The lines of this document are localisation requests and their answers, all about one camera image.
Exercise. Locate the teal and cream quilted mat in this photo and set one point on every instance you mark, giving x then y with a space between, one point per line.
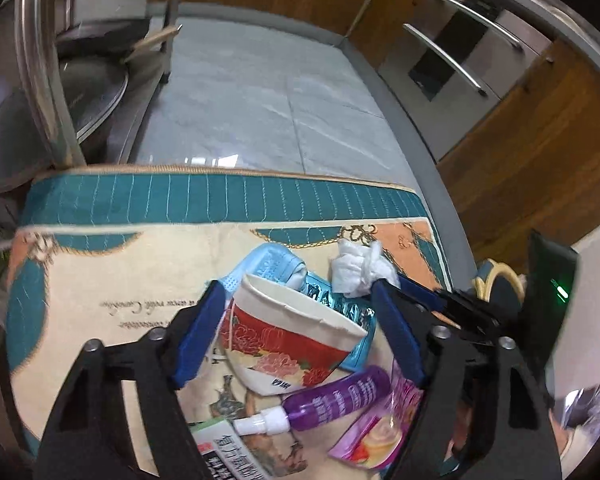
112 252

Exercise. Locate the wooden kitchen cabinets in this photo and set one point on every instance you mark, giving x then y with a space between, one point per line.
533 163

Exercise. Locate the white green medicine box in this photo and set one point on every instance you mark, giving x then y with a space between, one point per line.
224 453

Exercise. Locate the round dark pan lid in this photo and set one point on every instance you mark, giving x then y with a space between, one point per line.
92 87

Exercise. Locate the pink snack wrapper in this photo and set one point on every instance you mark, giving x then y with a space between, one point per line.
373 441

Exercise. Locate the red floral paper cup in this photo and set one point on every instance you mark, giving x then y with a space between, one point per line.
279 341

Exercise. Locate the stainless steel oven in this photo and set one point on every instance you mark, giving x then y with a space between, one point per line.
454 61

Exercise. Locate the black pan with wooden handle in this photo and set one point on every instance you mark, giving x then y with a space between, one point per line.
112 41

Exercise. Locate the blue surgical face mask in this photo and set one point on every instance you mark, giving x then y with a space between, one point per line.
271 261

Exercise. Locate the teal bin with yellow rim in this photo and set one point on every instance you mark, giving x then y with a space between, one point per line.
497 282

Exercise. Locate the blue foil sachet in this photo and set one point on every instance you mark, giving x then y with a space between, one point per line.
358 310

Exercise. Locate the stainless steel shelf rack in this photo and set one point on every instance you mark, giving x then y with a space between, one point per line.
148 67

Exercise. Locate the white tissue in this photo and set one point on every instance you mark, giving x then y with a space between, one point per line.
357 267

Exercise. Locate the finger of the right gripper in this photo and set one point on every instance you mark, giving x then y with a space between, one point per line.
420 294

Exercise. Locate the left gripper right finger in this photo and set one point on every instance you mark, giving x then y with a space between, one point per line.
482 414

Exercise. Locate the purple spray bottle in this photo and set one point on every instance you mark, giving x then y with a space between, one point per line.
311 408

